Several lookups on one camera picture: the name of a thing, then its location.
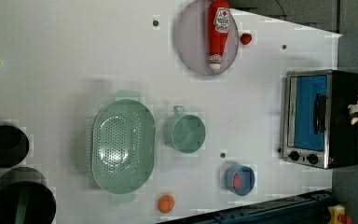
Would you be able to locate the black toaster oven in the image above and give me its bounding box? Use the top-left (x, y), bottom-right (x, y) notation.
top-left (282, 70), bottom-right (358, 169)

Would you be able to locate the blue bowl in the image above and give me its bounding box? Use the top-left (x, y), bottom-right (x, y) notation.
top-left (223, 164), bottom-right (255, 196)

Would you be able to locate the red plush strawberry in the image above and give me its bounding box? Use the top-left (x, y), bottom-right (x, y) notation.
top-left (240, 33), bottom-right (253, 45)

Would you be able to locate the red fruit in bowl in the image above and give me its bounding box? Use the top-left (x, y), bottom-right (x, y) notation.
top-left (232, 175), bottom-right (241, 189)

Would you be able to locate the red ketchup bottle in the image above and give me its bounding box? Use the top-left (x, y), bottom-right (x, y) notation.
top-left (208, 0), bottom-right (230, 71)

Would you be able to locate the grey round plate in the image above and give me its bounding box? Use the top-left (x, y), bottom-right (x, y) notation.
top-left (175, 0), bottom-right (239, 76)

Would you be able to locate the orange ball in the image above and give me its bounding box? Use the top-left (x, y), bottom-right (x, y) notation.
top-left (158, 194), bottom-right (175, 214)

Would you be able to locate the green colander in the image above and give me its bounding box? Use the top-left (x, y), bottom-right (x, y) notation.
top-left (91, 90), bottom-right (156, 204)

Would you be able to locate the large black cylinder container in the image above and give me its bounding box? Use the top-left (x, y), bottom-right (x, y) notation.
top-left (0, 167), bottom-right (57, 224)

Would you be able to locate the green spatula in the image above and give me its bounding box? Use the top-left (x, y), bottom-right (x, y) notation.
top-left (15, 187), bottom-right (30, 224)

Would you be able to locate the small black cylinder container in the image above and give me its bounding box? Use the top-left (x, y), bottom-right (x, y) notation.
top-left (0, 125), bottom-right (30, 168)

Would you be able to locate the green cup with handle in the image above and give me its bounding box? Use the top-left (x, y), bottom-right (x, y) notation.
top-left (163, 105), bottom-right (206, 154)

